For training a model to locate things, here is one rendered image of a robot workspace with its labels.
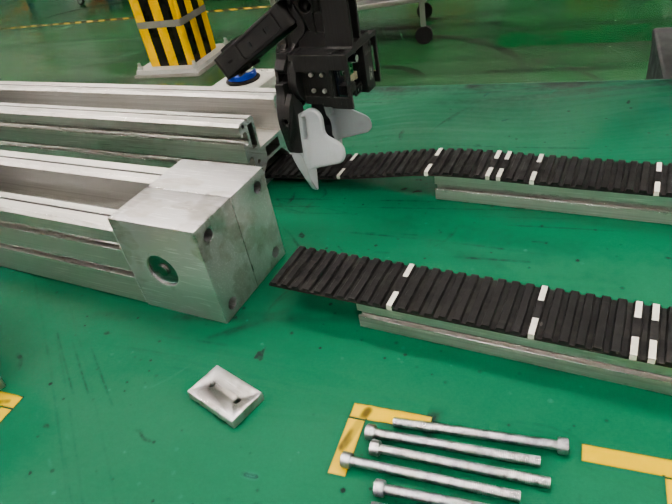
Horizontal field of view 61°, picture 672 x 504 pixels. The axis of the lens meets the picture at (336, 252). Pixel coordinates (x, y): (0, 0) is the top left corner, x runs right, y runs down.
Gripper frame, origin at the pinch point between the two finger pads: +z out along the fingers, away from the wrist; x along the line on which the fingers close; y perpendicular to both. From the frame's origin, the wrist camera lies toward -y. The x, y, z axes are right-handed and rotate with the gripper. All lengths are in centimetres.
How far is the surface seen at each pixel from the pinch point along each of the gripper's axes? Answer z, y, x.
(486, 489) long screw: 0.9, 26.7, -31.4
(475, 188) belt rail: 0.2, 18.0, -1.3
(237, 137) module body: -5.6, -6.4, -5.0
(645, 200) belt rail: -0.7, 32.8, -2.0
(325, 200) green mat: 1.5, 2.7, -4.5
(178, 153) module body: -2.9, -15.7, -4.9
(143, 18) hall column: 45, -248, 224
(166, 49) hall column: 65, -238, 225
